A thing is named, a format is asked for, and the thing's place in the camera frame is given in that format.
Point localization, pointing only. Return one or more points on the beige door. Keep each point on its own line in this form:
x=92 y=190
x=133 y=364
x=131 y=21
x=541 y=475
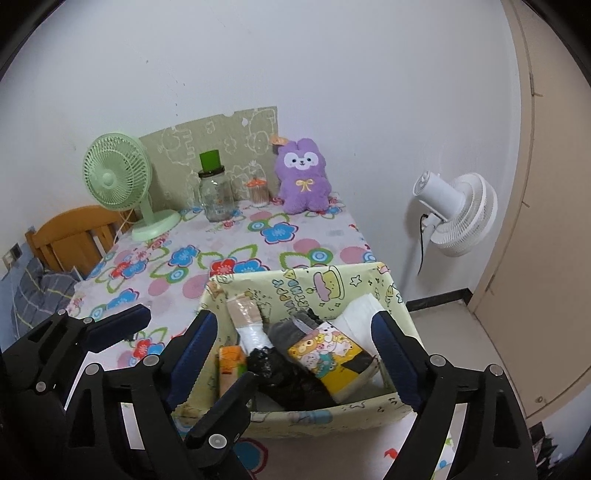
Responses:
x=563 y=230

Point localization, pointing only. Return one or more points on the green desk fan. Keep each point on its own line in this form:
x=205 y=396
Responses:
x=115 y=170

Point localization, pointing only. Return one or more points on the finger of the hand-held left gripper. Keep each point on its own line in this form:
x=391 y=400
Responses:
x=240 y=397
x=115 y=325

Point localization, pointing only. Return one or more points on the white fan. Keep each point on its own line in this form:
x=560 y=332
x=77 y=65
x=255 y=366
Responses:
x=461 y=212

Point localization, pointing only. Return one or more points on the black baseboard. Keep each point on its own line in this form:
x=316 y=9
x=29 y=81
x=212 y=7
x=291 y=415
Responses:
x=438 y=302

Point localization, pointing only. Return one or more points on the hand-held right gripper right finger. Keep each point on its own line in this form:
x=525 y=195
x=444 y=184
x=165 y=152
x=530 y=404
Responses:
x=392 y=360

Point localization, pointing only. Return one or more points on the glass jar with green cap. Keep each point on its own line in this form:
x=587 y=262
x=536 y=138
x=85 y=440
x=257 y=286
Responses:
x=217 y=198

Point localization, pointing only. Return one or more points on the cotton swab jar orange lid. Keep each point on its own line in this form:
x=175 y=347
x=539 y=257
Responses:
x=257 y=194

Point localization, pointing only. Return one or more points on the wooden chair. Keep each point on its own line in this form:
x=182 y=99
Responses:
x=69 y=230

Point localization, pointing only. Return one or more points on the white folded tissue stack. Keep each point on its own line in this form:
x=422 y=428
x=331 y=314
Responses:
x=358 y=318

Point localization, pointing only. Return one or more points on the yellow cartoon tissue pack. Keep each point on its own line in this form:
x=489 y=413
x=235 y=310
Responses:
x=332 y=364

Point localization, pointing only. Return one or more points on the yellow cartoon storage box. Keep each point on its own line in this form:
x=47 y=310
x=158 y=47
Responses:
x=300 y=281

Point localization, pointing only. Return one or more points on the grey plaid cloth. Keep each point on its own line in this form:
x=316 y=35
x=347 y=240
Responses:
x=41 y=290

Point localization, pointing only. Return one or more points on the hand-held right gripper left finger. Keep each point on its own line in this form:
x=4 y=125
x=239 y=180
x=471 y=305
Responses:
x=191 y=360

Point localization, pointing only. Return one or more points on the plastic-wrapped white pack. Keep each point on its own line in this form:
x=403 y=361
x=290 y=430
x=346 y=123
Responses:
x=251 y=332

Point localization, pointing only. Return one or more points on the grey sock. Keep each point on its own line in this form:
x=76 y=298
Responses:
x=284 y=337

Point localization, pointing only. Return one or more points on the purple bunny plush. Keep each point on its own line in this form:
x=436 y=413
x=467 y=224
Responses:
x=302 y=189

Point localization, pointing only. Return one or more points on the black plastic bag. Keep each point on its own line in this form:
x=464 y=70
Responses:
x=286 y=383

